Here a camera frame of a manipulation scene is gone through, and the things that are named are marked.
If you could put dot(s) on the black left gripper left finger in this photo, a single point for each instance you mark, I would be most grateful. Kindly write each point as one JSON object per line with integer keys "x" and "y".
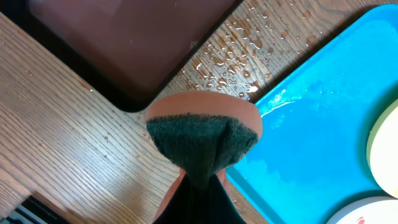
{"x": 180, "y": 205}

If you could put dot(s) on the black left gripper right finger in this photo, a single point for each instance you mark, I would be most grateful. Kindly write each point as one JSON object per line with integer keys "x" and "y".
{"x": 215, "y": 205}

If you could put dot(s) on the pink green sponge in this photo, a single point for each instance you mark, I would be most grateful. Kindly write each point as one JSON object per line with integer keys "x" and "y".
{"x": 203, "y": 133}

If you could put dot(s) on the yellow-green plate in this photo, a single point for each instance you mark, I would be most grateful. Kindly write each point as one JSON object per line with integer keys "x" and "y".
{"x": 381, "y": 150}

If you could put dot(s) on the teal plastic tray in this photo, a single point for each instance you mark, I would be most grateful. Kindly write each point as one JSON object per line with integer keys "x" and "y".
{"x": 311, "y": 159}

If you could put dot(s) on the black dark red tray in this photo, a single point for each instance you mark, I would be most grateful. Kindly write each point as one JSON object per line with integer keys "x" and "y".
{"x": 128, "y": 50}

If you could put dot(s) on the white plate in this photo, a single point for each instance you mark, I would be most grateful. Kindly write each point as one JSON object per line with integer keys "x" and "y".
{"x": 378, "y": 210}

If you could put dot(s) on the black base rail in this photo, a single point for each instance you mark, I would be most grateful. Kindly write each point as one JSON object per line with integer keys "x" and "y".
{"x": 33, "y": 211}

